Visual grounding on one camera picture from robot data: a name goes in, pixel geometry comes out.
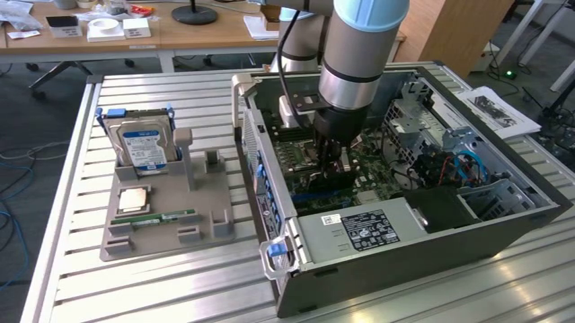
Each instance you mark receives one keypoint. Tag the black lamp base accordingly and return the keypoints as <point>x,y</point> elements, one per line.
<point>193,15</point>

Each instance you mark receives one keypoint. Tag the black chair base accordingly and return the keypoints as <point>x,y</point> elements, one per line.
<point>58,70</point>

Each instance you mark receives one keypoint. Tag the wooden desk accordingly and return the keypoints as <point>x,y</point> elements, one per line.
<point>202,33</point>

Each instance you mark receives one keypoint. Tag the blue expansion slot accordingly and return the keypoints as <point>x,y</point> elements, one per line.
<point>306,198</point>

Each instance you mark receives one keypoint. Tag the grey power supply unit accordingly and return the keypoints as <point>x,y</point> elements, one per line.
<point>323,242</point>

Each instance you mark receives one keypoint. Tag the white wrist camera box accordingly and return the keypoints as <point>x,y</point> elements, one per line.
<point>289,119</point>

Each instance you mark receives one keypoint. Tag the metal disk bay cage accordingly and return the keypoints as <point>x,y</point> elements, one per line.
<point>413,134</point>

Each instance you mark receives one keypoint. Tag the grey cup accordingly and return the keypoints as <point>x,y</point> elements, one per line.
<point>67,4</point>

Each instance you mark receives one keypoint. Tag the metal disk bay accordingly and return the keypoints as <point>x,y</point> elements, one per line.
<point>494,198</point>

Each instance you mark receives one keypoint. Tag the silver CPU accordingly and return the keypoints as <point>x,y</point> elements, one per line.
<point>134,200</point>

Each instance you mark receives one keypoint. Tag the green motherboard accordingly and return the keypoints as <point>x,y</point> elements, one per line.
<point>373,175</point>

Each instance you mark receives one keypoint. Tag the black Nvidia graphics card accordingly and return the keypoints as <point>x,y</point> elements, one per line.
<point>329,185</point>

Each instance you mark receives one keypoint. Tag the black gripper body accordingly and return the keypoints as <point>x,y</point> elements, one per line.
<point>339,126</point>

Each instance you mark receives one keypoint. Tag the white desk frame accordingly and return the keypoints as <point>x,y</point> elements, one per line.
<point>517,32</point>

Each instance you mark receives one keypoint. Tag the hard disk with blue label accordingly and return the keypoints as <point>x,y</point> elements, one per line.
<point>143,148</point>

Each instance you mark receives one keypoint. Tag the wooden cabinet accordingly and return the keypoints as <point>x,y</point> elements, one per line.
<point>458,33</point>

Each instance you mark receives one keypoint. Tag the flat white box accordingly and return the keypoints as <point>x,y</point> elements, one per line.
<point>106,37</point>

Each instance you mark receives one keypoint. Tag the white bowl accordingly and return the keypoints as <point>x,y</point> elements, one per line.
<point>86,3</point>

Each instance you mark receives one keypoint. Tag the black fan shroud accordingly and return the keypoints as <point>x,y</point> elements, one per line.
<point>435,208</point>

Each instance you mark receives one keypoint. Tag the device with green light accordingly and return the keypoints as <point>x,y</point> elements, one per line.
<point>510,74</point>

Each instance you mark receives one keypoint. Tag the white power box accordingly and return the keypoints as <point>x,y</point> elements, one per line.
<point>487,59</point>

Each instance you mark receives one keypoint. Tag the black tripod stand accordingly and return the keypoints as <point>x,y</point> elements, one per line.
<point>554,114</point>

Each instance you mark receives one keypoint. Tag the plain white box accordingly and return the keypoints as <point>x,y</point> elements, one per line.
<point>135,28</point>

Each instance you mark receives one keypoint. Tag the white tape roll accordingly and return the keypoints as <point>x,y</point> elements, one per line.
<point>103,25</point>

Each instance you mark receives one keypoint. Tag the white paper stack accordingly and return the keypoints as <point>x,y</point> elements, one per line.
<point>258,30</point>

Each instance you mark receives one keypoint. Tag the grey parts rack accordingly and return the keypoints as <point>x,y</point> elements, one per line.
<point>179,202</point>

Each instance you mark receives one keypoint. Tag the brown cardboard box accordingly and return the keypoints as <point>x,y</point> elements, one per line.
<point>270,13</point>

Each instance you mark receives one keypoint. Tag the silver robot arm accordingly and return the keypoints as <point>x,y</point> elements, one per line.
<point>355,50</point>

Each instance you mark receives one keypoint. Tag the printed paper stack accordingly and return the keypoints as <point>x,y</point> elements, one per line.
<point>498,111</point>

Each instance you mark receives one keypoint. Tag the blue case latch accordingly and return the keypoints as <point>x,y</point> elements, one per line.
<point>275,251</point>

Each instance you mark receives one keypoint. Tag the white label card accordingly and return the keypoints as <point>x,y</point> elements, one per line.
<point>23,34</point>

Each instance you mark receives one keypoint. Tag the open black PC case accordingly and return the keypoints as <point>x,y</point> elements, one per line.
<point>405,269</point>

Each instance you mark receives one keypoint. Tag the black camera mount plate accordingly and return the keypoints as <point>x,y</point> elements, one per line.
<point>307,101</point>

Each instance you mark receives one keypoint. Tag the white box with black top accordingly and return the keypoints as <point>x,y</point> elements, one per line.
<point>64,30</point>

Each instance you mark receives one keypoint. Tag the silver chipset heat sink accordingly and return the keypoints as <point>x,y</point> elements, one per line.
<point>366,196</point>

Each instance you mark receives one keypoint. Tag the clear plastic bag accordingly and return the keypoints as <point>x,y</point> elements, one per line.
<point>18,15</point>

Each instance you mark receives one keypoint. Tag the small red object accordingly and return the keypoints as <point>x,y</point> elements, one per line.
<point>139,10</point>

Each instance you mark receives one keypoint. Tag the CPU socket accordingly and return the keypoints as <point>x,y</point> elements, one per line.
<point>307,153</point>

